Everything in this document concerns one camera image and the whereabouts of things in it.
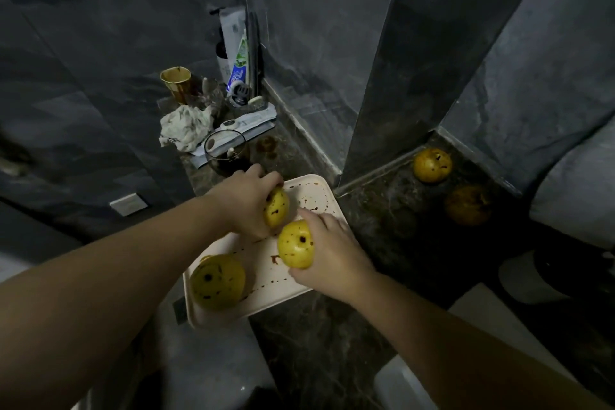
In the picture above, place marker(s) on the person's left hand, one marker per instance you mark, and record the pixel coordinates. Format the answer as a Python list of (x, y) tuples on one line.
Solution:
[(240, 203)]

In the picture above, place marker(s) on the person's right hand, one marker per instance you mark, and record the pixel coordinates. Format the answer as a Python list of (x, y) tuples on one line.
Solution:
[(338, 266)]

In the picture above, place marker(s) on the beige plastic tray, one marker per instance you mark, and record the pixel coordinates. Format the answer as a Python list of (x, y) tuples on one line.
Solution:
[(269, 280)]

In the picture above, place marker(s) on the person's left forearm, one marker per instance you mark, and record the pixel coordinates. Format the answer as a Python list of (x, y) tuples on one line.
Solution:
[(96, 299)]

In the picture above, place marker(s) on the person's right forearm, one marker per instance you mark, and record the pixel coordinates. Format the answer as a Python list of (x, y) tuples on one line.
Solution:
[(452, 357)]

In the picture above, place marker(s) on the clear glass mug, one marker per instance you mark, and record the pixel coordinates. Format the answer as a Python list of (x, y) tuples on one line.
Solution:
[(223, 157)]

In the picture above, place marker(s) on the crumpled white rag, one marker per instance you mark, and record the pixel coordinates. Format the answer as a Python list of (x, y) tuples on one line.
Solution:
[(184, 126)]

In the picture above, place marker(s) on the gold cup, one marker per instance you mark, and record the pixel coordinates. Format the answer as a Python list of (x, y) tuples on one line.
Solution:
[(177, 83)]

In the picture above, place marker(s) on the white sink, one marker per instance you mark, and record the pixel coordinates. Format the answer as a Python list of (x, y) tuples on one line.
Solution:
[(476, 307)]

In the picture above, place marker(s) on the white toothpaste tube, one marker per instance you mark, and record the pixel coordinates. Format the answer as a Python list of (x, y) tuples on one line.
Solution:
[(235, 49)]

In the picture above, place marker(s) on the grey stool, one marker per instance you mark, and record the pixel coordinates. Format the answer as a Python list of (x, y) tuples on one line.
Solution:
[(226, 371)]

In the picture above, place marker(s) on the white hanging towel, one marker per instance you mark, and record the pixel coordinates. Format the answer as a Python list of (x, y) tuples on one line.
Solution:
[(581, 189)]

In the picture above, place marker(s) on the white wall socket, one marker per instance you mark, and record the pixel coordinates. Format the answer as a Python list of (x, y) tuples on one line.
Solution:
[(128, 204)]

